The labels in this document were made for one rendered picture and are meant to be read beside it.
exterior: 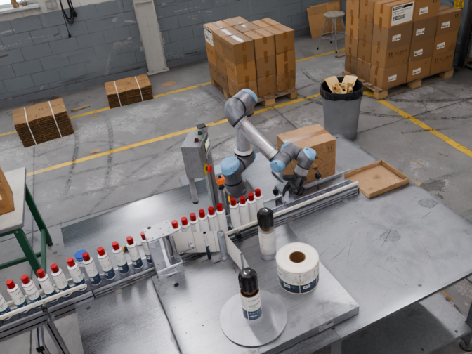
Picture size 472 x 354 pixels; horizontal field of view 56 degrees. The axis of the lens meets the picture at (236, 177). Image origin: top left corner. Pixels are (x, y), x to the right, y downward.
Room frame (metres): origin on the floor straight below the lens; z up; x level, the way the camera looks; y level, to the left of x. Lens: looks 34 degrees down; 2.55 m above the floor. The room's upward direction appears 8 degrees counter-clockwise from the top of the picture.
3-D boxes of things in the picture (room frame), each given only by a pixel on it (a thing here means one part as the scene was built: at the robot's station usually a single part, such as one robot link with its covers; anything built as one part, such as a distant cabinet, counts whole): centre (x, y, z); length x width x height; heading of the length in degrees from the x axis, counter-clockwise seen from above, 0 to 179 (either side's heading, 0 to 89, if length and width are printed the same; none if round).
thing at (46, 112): (5.37, 2.40, 0.16); 0.65 x 0.54 x 0.32; 111
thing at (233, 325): (1.30, 0.01, 0.89); 0.31 x 0.31 x 0.01
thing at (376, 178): (2.27, -0.88, 0.85); 0.30 x 0.26 x 0.04; 110
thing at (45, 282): (1.58, 1.00, 0.98); 0.05 x 0.05 x 0.20
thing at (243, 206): (1.94, -0.02, 0.98); 0.05 x 0.05 x 0.20
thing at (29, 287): (1.55, 1.06, 0.98); 0.05 x 0.05 x 0.20
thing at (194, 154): (1.97, 0.18, 1.38); 0.17 x 0.10 x 0.19; 165
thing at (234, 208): (1.94, 0.03, 0.98); 0.05 x 0.05 x 0.20
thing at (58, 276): (1.60, 0.93, 0.98); 0.05 x 0.05 x 0.20
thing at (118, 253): (1.71, 0.65, 0.98); 0.05 x 0.05 x 0.20
